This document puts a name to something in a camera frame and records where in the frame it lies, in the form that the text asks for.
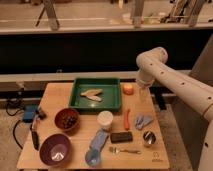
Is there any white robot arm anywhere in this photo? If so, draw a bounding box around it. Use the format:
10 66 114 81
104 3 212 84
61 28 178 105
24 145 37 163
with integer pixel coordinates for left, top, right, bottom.
136 47 213 171

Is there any shiny metal cup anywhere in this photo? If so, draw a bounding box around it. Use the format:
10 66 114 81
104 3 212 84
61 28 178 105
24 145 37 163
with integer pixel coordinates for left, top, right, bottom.
143 131 156 147

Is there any white plastic cup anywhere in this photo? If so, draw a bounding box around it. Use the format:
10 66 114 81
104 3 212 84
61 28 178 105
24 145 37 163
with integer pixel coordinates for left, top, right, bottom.
97 111 113 130

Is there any orange carrot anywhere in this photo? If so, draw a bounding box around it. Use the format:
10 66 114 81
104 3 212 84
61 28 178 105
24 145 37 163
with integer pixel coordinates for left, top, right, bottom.
124 109 130 130

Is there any light blue crumpled glove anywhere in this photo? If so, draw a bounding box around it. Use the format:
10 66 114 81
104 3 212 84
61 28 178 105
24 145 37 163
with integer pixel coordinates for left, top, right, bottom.
134 115 153 130

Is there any green plastic tray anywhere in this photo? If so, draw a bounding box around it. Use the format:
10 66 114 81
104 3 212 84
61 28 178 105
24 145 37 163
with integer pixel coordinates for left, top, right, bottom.
69 78 122 112

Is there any black sponge block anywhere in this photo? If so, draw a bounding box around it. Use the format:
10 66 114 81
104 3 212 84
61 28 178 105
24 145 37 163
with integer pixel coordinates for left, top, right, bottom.
110 132 133 143

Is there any silver fork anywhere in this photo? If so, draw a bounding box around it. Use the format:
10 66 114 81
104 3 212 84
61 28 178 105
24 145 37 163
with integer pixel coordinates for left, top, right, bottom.
109 147 141 154

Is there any brown bowl with dark items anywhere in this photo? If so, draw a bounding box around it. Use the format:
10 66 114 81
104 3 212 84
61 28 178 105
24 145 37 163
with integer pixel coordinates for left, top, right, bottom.
54 108 80 131

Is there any blue measuring scoop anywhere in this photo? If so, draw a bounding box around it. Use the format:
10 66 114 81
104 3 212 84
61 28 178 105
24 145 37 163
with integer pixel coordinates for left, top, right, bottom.
85 149 101 167

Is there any purple bowl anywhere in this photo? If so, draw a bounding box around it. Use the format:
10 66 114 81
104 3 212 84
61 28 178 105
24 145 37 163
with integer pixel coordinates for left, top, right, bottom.
39 134 71 166

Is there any blue box device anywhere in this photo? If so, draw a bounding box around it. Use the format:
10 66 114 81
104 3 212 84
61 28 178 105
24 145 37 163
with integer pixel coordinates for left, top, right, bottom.
22 105 38 123

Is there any black handled tool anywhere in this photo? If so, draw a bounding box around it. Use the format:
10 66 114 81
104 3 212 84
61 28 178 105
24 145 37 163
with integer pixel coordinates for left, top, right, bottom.
30 107 47 150

